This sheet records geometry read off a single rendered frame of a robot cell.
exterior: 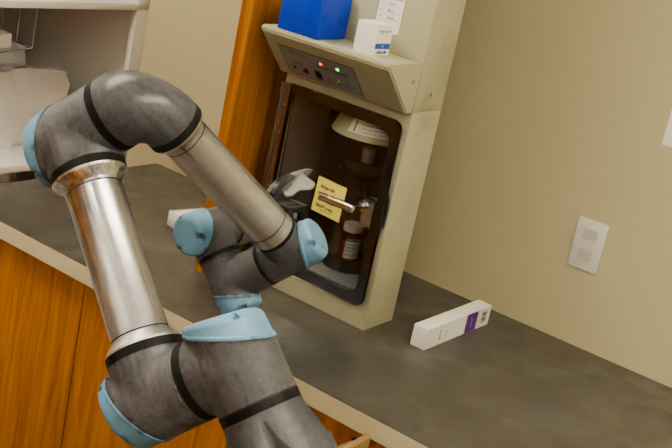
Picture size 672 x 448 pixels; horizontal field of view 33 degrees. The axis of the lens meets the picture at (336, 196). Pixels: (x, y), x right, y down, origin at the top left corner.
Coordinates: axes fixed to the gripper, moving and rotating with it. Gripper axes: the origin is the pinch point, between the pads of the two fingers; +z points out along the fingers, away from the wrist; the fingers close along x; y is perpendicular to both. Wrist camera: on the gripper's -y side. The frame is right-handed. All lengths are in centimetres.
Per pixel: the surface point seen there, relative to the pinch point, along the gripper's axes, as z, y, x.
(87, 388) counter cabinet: -12, -39, -53
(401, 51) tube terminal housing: 15.2, 5.9, 31.8
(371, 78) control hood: 6.9, 5.6, 26.6
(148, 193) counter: 34, -72, -24
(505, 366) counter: 29, 37, -27
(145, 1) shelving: 56, -105, 19
